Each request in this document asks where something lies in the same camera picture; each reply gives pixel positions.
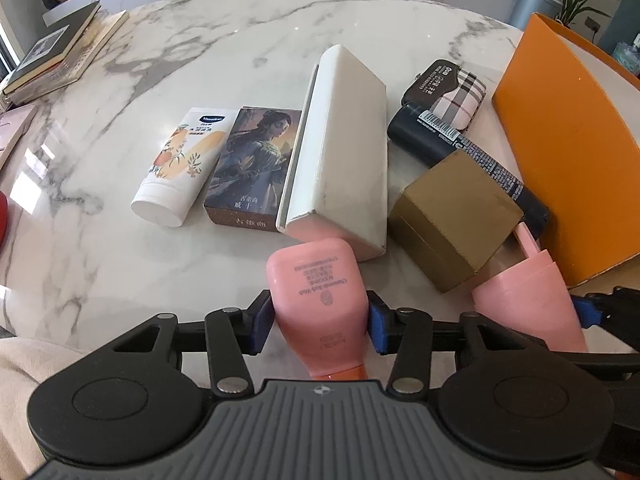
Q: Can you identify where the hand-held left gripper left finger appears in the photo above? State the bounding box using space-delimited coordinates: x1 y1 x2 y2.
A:
100 290 275 397

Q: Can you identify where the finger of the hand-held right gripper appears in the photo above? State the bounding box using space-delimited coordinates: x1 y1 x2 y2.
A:
547 349 640 381
574 286 640 333

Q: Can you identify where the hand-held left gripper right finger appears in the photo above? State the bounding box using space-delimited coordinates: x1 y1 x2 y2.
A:
367 290 548 396

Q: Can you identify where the pink plastic bottle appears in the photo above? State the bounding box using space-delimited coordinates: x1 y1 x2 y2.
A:
472 222 588 353

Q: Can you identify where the pink body wash tube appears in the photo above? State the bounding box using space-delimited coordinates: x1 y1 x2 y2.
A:
266 239 371 380

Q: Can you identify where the gold cardboard box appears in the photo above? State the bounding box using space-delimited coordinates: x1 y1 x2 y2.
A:
389 150 525 293

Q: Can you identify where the illustrated figure box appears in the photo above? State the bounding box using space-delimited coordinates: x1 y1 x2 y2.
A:
204 106 303 233

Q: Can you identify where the orange cardboard box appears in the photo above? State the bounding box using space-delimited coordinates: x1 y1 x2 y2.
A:
491 12 640 290

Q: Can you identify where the white fruit print lotion tube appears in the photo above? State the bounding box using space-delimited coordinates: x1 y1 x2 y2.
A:
131 106 240 227

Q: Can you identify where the white rectangular box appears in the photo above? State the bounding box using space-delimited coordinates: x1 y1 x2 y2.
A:
276 45 389 262

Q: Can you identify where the black spray can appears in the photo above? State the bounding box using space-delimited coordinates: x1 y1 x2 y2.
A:
387 102 550 238

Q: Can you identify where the plaid case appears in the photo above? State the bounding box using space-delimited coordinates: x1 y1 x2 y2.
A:
402 59 487 133

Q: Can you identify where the beige clothing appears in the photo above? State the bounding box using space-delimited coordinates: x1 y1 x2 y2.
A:
0 337 96 480

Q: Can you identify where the blue water jug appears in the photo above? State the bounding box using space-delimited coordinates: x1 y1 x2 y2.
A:
612 34 640 74

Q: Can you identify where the red object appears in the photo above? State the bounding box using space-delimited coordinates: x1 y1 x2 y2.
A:
0 191 11 252

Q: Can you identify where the grey metal trash bin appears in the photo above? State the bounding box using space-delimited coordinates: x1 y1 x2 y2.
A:
511 0 564 29

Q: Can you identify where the pink book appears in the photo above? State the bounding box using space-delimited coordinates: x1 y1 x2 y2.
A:
0 103 39 171

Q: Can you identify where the stack of books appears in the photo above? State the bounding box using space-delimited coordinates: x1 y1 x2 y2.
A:
7 10 130 107

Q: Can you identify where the black book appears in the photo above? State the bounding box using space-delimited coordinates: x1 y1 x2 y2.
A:
1 1 102 96

